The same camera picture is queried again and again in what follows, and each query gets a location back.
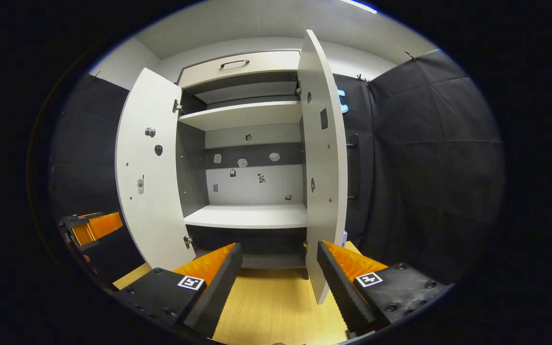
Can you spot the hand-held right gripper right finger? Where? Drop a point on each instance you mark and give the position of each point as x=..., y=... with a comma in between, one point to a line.
x=338, y=292

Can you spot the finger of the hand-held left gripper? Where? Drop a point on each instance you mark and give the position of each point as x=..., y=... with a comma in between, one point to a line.
x=106, y=225
x=83, y=235

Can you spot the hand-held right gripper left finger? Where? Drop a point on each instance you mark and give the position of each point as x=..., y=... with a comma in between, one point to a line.
x=218, y=287

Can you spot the beige cabinet door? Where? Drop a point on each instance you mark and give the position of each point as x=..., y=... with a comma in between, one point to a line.
x=326, y=158
x=146, y=215

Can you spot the grey double-door shoe cabinet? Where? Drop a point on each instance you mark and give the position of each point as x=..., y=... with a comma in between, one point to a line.
x=192, y=167

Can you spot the metal door hinge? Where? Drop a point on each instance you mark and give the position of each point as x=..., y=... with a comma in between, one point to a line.
x=188, y=241
x=177, y=106
x=305, y=248
x=298, y=88

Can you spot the white cabinet floor shelf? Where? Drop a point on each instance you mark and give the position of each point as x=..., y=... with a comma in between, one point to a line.
x=247, y=215

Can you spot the wide white cabinet shelf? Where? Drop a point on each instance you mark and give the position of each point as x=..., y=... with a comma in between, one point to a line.
x=242, y=115

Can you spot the thin grey cabinet shelf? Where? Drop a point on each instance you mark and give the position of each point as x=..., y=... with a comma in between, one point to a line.
x=247, y=92

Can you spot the beige cabinet drawer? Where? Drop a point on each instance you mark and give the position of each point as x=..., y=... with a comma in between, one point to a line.
x=266, y=62

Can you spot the black backdrop cloth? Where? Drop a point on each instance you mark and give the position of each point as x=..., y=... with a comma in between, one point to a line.
x=424, y=167

